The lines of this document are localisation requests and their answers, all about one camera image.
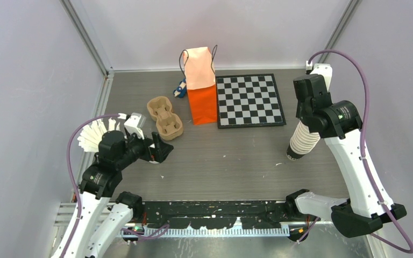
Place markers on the blue white toy figure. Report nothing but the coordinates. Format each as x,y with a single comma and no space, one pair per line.
181,89

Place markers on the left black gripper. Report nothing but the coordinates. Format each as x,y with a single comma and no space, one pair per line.
162,148

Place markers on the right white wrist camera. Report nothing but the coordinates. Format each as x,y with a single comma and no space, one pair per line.
323,69

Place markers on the stack of white paper cups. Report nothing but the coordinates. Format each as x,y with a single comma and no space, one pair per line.
301,142

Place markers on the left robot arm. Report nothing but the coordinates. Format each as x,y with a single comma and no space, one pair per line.
84,236

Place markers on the orange paper bag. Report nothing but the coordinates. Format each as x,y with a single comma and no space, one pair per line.
198,69

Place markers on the black white checkerboard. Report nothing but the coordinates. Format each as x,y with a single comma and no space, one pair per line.
248,101

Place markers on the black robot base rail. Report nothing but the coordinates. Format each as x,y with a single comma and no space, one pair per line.
215,215

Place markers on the brown pulp cup carrier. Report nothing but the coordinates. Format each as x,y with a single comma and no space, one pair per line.
168,124

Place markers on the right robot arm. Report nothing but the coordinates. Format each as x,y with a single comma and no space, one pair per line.
368,206

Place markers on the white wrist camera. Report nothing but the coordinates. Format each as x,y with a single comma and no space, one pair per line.
134,124
323,69

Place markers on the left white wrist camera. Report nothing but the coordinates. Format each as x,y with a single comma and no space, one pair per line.
134,124

